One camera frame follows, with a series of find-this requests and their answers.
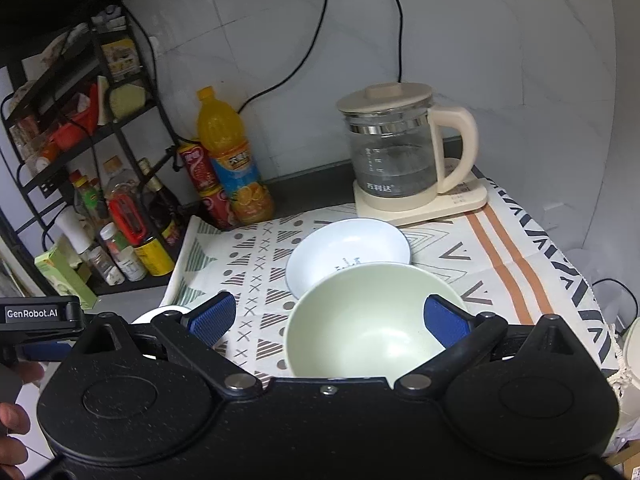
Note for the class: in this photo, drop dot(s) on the black metal shelf rack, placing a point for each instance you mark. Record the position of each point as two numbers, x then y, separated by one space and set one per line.
107 130

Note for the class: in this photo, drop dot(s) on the small clear spice jar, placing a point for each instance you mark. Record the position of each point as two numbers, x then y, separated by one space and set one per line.
105 265

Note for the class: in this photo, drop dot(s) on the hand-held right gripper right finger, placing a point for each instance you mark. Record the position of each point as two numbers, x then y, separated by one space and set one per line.
442 322

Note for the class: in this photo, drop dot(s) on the red label small bottle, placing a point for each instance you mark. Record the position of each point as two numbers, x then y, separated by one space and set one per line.
114 240

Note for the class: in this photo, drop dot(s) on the cream kettle base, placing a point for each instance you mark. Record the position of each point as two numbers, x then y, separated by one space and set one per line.
450 205

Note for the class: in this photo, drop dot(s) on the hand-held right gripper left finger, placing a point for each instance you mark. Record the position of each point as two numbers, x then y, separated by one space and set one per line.
215 314

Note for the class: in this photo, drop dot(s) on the red plastic basin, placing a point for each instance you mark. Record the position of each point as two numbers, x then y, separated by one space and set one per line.
67 135

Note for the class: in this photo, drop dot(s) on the orange juice bottle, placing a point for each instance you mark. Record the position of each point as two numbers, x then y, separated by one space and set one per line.
235 170

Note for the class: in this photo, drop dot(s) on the plain pale green bowl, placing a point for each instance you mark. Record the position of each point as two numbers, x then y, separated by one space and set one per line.
360 315

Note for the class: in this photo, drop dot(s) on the yellow label sauce bottle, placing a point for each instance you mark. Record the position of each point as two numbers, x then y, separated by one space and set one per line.
155 257

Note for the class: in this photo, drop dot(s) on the white plastic bottle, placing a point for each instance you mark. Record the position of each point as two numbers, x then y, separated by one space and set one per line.
75 232

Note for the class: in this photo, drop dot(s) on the person's left hand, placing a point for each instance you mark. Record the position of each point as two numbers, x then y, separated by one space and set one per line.
12 422

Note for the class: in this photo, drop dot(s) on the small white deep plate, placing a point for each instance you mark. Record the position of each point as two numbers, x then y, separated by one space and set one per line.
345 247

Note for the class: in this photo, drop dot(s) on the green carton box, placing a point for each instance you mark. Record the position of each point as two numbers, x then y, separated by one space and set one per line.
62 272

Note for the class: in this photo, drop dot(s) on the small white label jar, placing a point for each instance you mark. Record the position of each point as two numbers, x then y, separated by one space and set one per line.
132 267

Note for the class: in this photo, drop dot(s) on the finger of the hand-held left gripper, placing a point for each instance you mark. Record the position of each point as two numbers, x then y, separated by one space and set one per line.
45 351

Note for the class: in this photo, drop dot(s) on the patterned fringed table mat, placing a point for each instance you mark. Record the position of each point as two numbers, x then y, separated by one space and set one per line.
500 260

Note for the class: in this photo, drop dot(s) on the red drink can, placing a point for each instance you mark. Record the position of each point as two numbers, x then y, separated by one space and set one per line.
217 207
197 167

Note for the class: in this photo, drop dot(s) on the green label sauce bottle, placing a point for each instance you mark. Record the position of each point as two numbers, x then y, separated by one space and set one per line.
90 197

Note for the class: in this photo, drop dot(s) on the cardboard box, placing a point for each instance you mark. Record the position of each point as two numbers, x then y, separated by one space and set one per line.
625 465

